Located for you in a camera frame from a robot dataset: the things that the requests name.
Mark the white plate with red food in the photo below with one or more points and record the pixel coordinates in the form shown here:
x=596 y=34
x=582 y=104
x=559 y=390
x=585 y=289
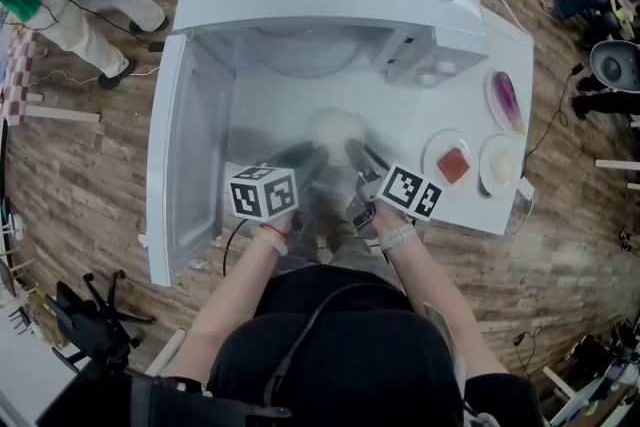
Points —
x=450 y=161

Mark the clear bangle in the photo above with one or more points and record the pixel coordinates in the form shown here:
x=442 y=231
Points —
x=272 y=242

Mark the person's right forearm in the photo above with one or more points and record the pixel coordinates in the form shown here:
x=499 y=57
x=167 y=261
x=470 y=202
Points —
x=430 y=285

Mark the person's left forearm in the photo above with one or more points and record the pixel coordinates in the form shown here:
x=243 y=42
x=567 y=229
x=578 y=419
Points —
x=240 y=285

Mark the black office chair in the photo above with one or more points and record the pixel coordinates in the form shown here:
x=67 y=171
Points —
x=95 y=320

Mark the person's grey trousers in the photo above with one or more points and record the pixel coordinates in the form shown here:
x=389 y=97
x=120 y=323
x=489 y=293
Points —
x=325 y=235

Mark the white wristwatch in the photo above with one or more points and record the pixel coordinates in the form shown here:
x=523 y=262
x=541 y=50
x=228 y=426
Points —
x=397 y=235

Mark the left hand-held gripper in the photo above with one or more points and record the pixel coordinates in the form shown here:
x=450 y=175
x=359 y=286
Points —
x=262 y=192

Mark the glass microwave turntable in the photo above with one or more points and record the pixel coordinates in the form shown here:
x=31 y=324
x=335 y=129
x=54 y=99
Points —
x=305 y=52

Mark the white power adapter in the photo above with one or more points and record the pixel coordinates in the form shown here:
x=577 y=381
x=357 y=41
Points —
x=525 y=195

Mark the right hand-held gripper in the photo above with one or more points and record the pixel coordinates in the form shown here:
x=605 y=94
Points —
x=407 y=190

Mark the white plate with white bun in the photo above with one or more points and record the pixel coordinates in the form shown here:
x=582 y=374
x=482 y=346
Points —
x=501 y=165

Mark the person's black shirt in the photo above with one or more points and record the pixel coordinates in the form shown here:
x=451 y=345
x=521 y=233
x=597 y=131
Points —
x=340 y=355

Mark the oval plate with purple eggplant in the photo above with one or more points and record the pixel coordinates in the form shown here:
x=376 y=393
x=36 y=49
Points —
x=506 y=101

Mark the checkered cloth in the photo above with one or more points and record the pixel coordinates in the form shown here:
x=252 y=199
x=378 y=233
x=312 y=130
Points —
x=17 y=75

